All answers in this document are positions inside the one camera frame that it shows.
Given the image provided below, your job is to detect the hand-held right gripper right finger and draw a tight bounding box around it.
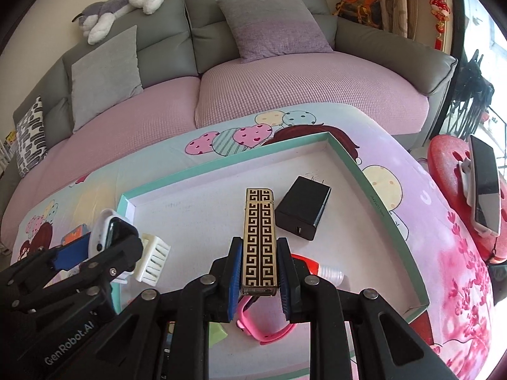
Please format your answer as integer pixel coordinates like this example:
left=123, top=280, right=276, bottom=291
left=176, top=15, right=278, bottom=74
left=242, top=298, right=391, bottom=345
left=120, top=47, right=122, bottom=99
left=276, top=237, right=456, bottom=380

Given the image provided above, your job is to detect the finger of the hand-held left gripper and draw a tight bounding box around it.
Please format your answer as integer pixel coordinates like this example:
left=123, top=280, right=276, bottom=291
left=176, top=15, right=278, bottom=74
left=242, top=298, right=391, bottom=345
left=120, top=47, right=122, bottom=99
left=11, top=234, right=144, bottom=314
left=0, top=233, right=93, bottom=286

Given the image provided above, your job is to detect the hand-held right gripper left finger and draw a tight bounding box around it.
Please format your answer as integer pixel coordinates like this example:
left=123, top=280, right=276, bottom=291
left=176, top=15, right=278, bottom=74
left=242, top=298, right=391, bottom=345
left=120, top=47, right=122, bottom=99
left=85, top=237, right=244, bottom=380

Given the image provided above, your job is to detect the white smartwatch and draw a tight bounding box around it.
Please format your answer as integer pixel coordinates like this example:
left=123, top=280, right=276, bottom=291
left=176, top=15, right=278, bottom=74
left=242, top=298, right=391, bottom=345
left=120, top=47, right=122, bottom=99
left=88, top=208, right=137, bottom=254

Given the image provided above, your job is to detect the red glue bottle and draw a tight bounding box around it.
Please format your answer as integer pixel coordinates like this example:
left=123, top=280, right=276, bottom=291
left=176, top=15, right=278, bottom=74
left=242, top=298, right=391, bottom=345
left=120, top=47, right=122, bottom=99
left=290, top=253, right=344, bottom=284

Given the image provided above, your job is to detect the white hair claw clip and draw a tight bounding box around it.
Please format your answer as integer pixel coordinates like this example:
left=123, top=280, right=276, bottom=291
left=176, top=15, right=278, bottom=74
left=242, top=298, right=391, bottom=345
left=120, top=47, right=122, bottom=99
left=115, top=233, right=172, bottom=287

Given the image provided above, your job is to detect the gold black patterned case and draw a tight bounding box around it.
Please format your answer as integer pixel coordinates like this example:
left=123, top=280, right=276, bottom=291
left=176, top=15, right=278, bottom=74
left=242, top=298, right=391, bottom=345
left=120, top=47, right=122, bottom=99
left=241, top=187, right=278, bottom=297

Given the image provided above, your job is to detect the pink smartwatch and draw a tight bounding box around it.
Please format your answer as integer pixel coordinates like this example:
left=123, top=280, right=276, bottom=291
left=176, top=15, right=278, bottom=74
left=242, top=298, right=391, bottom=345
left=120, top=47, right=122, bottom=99
left=235, top=295, right=296, bottom=344

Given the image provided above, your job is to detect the light green item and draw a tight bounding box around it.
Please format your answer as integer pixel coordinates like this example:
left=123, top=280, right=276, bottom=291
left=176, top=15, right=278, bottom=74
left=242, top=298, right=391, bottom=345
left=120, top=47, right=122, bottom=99
left=209, top=322, right=227, bottom=351

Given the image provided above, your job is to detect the teal shallow cardboard box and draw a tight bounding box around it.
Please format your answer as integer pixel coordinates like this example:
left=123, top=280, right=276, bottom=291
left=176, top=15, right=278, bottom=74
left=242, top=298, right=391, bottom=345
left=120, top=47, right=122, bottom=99
left=111, top=131, right=430, bottom=380

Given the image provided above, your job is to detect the black power adapter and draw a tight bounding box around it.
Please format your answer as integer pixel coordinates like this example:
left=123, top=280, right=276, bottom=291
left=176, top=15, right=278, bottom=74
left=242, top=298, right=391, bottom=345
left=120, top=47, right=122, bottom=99
left=274, top=175, right=332, bottom=241

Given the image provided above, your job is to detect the orange plastic item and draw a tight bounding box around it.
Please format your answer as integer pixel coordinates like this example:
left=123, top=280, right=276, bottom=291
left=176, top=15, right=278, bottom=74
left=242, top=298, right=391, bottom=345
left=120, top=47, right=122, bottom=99
left=60, top=224, right=90, bottom=246

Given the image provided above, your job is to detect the black white patterned pillow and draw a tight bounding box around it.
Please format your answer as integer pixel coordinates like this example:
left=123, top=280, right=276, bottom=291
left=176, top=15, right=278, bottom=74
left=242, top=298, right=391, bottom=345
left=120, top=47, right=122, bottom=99
left=15, top=96, right=48, bottom=178

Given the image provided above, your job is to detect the stack of papers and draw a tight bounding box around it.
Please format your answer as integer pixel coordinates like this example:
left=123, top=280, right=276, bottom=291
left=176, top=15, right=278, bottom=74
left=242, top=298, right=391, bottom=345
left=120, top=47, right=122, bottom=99
left=0, top=129, right=18, bottom=175

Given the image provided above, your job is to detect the grey pillow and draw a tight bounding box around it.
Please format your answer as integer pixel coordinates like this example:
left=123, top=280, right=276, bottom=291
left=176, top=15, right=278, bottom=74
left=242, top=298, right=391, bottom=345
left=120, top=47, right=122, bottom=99
left=70, top=25, right=144, bottom=134

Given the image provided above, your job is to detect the pink sofa cover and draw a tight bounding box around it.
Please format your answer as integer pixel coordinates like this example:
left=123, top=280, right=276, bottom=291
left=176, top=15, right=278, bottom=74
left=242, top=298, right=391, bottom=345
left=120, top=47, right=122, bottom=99
left=0, top=49, right=430, bottom=242

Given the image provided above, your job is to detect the smartphone on red stool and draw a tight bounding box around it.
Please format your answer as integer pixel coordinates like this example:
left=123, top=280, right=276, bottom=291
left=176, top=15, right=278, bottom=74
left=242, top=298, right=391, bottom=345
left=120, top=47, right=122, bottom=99
left=457, top=156, right=502, bottom=238

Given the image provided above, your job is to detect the grey sofa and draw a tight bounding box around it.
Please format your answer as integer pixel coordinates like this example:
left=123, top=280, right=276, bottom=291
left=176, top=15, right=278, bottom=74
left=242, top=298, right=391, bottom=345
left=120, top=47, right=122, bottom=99
left=0, top=0, right=458, bottom=246

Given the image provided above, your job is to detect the grey white plush dog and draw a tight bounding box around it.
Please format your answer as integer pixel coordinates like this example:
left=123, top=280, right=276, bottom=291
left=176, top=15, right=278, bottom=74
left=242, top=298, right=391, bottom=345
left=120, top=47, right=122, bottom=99
left=71, top=0, right=165, bottom=45

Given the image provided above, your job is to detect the lilac pillow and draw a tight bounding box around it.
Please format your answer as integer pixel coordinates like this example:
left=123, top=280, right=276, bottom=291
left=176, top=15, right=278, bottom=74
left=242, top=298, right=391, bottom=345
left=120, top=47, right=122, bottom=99
left=216, top=0, right=334, bottom=64

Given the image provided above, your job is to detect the black metal rack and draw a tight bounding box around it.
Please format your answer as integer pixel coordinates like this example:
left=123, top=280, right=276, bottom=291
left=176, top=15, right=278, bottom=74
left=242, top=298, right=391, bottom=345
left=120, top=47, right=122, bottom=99
left=440, top=49, right=496, bottom=143

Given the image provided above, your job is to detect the orange printed cloth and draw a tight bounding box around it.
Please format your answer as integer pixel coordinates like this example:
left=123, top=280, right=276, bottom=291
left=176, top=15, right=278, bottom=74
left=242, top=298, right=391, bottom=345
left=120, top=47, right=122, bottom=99
left=332, top=0, right=384, bottom=30

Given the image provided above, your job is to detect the beige patterned curtain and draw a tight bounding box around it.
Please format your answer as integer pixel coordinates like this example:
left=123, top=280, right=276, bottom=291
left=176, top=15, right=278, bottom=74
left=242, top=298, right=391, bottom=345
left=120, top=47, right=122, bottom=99
left=343, top=0, right=420, bottom=40

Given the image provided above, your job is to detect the red hanging decoration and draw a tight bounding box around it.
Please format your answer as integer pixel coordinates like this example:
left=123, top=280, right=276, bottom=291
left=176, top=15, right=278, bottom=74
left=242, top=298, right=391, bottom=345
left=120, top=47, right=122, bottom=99
left=426, top=0, right=454, bottom=50

